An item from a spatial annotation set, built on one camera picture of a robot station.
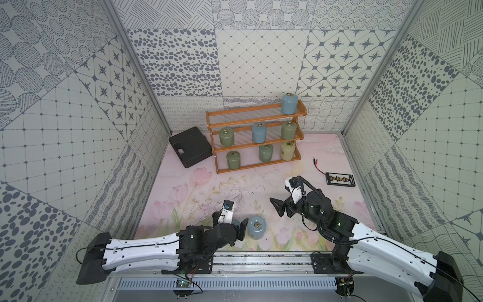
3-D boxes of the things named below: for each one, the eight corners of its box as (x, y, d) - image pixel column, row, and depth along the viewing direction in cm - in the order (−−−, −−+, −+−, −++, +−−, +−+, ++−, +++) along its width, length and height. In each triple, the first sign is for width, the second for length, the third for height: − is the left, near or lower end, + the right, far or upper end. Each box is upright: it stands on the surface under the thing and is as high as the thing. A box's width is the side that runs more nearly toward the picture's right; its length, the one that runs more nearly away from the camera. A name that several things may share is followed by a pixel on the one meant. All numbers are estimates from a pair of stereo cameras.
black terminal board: (326, 184, 100) (328, 182, 98) (324, 174, 104) (326, 172, 102) (354, 187, 99) (356, 185, 97) (351, 177, 103) (353, 174, 101)
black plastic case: (185, 169, 105) (182, 163, 100) (169, 143, 117) (166, 137, 113) (215, 153, 112) (214, 147, 108) (197, 131, 125) (196, 124, 120)
